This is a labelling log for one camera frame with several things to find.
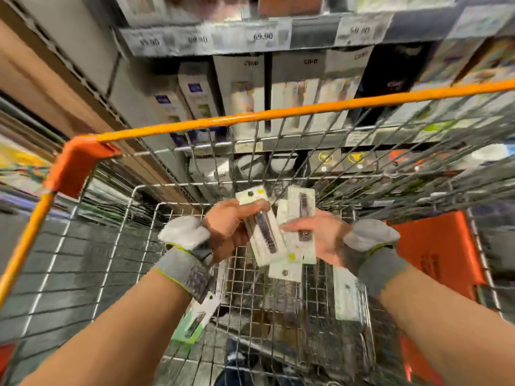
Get wooden post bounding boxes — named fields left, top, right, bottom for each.
left=0, top=20, right=194, bottom=206

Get orange wire shopping cart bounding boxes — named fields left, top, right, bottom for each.
left=0, top=80, right=515, bottom=386

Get person's left forearm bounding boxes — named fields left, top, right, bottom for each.
left=20, top=269, right=194, bottom=386

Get person's right forearm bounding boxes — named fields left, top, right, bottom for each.
left=378, top=269, right=515, bottom=386

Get person's right hand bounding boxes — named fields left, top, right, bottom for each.
left=279, top=209, right=355, bottom=268

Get person's left hand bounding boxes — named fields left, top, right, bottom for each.
left=201, top=198, right=272, bottom=264

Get small white product box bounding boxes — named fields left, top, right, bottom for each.
left=213, top=54, right=267, bottom=142

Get person's blue jeans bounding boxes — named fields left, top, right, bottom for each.
left=213, top=337, right=323, bottom=386

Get large white product box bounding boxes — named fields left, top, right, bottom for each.
left=269, top=46, right=375, bottom=133

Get grey kitchenware shelf unit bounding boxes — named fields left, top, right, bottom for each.
left=80, top=0, right=515, bottom=206

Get grey wrist tracker band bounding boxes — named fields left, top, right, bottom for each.
left=153, top=216, right=217, bottom=304
left=338, top=218, right=411, bottom=300

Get pile of packets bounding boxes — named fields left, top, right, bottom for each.
left=171, top=265, right=367, bottom=346

